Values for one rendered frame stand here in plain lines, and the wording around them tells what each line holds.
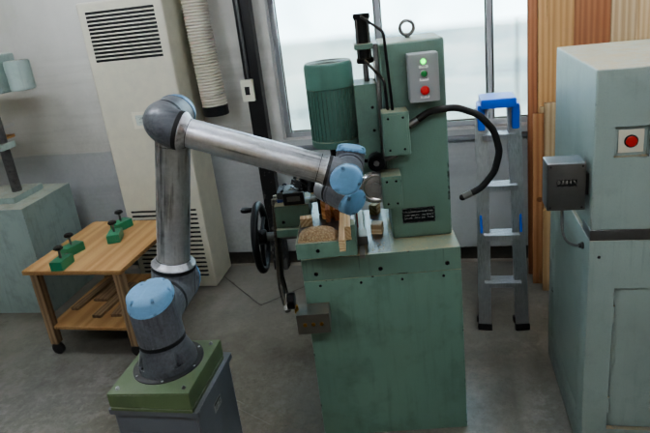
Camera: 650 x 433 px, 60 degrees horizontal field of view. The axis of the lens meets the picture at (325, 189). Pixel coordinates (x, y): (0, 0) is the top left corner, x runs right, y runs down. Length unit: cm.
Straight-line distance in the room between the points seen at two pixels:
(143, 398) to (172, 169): 71
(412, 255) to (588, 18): 175
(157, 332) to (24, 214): 207
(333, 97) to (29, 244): 239
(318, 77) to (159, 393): 115
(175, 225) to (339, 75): 75
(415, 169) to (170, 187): 85
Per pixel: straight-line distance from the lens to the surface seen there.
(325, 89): 202
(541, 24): 325
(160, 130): 167
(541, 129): 322
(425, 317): 221
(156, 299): 184
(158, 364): 193
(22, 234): 387
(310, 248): 197
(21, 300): 412
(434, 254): 209
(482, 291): 300
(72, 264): 324
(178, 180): 185
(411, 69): 193
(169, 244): 194
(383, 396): 240
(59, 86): 415
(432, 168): 208
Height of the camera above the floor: 170
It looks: 19 degrees down
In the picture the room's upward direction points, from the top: 7 degrees counter-clockwise
